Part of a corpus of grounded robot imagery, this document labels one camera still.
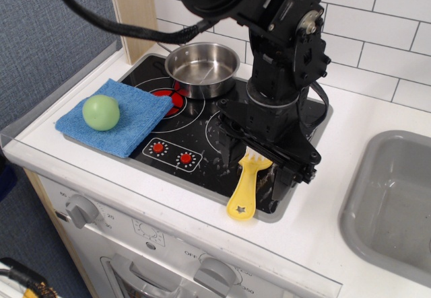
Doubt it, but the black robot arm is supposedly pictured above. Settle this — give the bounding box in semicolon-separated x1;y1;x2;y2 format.
181;0;331;200

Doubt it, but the black sleeved cable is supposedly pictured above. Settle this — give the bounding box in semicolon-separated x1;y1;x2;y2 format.
45;0;216;45

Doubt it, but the wooden side post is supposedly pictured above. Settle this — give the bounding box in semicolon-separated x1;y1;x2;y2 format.
112;0;158;65

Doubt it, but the yellow black object on floor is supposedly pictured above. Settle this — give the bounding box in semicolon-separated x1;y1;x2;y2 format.
1;258;58;298

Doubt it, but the white toy oven front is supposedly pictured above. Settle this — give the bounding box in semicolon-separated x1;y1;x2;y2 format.
40;177;341;297

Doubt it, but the blue folded cloth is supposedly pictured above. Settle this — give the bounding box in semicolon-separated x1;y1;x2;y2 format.
55;79;173;158

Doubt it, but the yellow dish brush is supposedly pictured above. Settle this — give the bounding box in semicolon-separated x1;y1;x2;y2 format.
226;147;273;221

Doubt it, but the stainless steel pot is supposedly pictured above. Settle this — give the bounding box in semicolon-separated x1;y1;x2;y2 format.
164;42;240;100

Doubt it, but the grey right oven knob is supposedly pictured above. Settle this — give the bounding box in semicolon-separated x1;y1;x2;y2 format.
193;258;237;293

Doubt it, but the grey sink basin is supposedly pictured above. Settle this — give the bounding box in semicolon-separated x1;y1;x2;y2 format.
340;131;430;287

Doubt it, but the grey oven knob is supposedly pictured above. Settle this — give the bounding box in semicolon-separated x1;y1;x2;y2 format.
193;258;237;293
65;194;99;229

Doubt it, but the grey left oven knob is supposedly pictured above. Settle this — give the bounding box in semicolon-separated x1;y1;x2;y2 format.
65;194;99;229

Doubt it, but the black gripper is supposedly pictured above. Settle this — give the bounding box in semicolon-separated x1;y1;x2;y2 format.
217;99;321;201

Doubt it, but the green lime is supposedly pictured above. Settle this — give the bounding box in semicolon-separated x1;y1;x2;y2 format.
82;94;121;131

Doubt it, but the black toy stove top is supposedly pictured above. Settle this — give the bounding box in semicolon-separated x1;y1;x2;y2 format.
63;53;334;224

